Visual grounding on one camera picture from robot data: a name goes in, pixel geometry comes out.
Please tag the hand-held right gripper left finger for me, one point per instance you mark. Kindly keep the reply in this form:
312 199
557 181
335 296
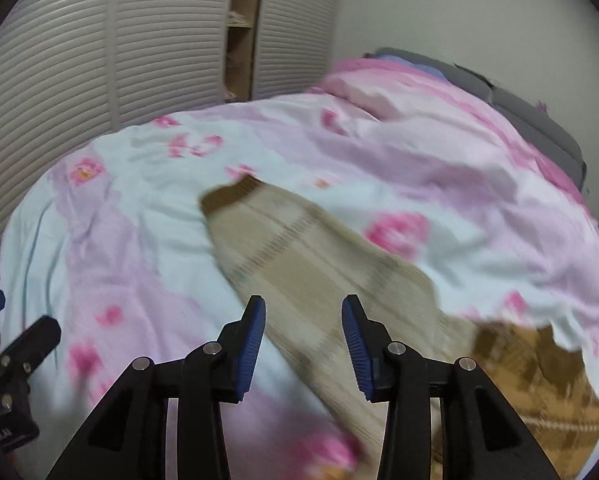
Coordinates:
249 340

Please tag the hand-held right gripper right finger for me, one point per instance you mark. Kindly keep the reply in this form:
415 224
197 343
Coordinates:
357 345

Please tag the brown towel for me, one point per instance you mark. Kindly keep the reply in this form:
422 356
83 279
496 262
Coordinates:
309 280

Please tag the white louvered wardrobe door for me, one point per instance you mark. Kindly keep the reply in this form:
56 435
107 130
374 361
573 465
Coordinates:
174 40
39 85
294 25

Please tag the lilac pillow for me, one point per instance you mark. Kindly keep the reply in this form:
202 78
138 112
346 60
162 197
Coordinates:
414 66

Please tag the wooden wardrobe shelf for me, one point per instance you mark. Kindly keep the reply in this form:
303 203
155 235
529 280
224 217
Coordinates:
242 30

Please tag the small purple ornament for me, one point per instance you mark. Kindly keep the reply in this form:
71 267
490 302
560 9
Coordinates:
543 107

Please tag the grey padded headboard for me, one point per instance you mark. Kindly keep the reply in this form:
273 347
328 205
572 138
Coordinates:
539 105

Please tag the pink floral duvet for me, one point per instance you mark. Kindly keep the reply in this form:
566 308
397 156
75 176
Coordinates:
479 170

